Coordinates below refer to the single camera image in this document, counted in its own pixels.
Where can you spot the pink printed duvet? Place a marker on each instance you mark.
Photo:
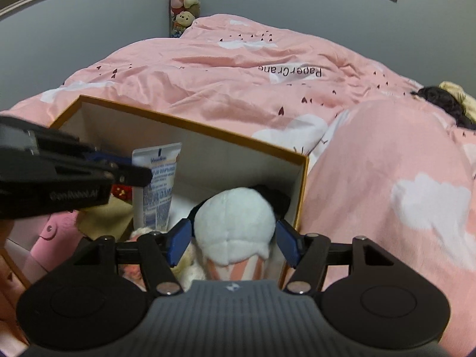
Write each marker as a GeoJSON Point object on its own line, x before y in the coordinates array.
{"type": "Point", "coordinates": [372, 156]}

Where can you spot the small red item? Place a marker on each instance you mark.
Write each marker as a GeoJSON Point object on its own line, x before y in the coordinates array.
{"type": "Point", "coordinates": [121, 191]}

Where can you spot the orange cardboard box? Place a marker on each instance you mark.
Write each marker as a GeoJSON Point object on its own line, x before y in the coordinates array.
{"type": "Point", "coordinates": [223, 145]}

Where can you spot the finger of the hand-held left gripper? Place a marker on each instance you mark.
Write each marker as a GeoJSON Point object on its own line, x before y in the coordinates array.
{"type": "Point", "coordinates": [134, 174]}
{"type": "Point", "coordinates": [108, 157]}

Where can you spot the small tan box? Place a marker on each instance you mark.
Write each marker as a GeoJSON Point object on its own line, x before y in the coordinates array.
{"type": "Point", "coordinates": [108, 219]}

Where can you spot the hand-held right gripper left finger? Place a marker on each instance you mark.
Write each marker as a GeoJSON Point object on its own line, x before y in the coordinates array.
{"type": "Point", "coordinates": [179, 243]}

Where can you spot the cream blanket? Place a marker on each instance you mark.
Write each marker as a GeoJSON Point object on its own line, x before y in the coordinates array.
{"type": "Point", "coordinates": [463, 95]}

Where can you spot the pink snap wallet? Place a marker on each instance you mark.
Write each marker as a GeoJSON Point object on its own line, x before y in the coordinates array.
{"type": "Point", "coordinates": [59, 230]}

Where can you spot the white and blue cream tube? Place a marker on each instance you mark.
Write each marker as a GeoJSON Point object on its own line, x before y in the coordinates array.
{"type": "Point", "coordinates": [156, 193]}

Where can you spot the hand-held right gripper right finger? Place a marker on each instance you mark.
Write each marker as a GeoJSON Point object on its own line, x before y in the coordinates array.
{"type": "Point", "coordinates": [288, 243]}

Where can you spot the white plush ice cream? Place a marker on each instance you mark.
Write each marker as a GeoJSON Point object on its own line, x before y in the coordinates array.
{"type": "Point", "coordinates": [234, 223]}

